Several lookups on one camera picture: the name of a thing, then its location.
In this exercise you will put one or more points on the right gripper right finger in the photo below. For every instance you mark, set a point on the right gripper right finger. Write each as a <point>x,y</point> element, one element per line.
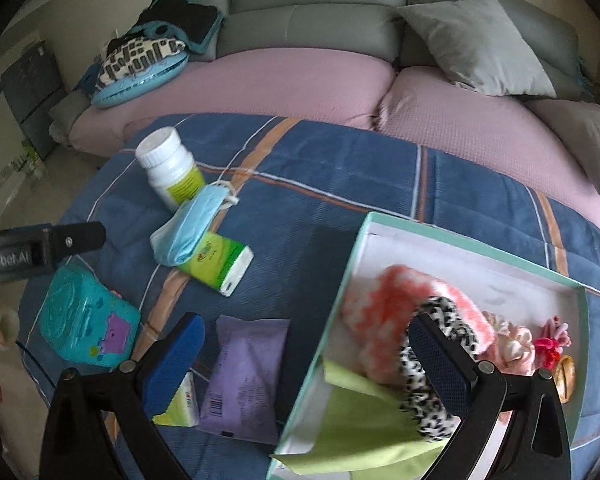
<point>448,367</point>

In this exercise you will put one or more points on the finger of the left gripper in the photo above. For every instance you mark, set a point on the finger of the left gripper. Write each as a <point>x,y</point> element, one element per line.
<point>75,239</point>

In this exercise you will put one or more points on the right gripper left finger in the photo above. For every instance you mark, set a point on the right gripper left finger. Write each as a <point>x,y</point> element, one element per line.
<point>165,364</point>

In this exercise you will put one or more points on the black white leopard scrunchie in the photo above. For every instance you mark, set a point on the black white leopard scrunchie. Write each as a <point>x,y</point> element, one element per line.
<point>420,400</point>

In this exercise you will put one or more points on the pink floral scrunchie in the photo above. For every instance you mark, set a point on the pink floral scrunchie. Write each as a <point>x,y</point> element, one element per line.
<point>512,351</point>

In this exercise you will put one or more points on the blue face mask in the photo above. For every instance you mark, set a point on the blue face mask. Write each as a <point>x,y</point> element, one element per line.
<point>174,242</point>

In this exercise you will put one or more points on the green tissue pack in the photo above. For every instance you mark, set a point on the green tissue pack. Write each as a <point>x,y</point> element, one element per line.
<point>218,262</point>
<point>183,409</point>

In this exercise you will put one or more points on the green microfiber cloth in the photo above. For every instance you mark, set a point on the green microfiber cloth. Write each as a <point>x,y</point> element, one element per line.
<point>362,433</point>

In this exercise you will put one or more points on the pink white fuzzy sock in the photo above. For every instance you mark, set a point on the pink white fuzzy sock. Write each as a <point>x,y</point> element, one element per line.
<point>378,312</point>

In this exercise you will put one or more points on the teal toy case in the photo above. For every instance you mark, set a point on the teal toy case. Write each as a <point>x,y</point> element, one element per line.
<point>85,322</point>

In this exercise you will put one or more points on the purple wipes packet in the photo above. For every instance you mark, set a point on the purple wipes packet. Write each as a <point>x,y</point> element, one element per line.
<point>241,393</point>

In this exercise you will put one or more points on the gold hair clip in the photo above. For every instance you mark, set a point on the gold hair clip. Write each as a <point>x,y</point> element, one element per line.
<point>564,375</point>

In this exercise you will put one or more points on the white tray teal rim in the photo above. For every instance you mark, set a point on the white tray teal rim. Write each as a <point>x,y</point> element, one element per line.
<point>496,281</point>

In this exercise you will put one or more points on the white pill bottle green label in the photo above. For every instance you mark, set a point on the white pill bottle green label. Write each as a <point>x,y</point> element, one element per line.
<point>170,167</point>

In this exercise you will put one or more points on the blue plaid blanket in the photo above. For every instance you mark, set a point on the blue plaid blanket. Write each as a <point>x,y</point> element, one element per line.
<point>304,191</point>

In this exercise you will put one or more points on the dark grey cabinet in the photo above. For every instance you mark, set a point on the dark grey cabinet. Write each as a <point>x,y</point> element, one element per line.
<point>32,86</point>

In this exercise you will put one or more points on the blue patterned round cushion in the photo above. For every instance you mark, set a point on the blue patterned round cushion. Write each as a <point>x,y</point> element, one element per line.
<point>138,67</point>

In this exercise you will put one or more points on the dark teal folded clothes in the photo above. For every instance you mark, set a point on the dark teal folded clothes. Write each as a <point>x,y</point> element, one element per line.
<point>195,25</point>

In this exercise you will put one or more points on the grey throw pillow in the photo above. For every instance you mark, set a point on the grey throw pillow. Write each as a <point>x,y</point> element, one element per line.
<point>577,125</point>
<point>479,47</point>

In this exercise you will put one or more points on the pink sofa seat cover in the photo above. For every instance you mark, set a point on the pink sofa seat cover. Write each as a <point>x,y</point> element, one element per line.
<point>417,104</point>

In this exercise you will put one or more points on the grey leather sofa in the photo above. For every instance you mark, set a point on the grey leather sofa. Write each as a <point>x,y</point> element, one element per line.
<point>367,27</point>

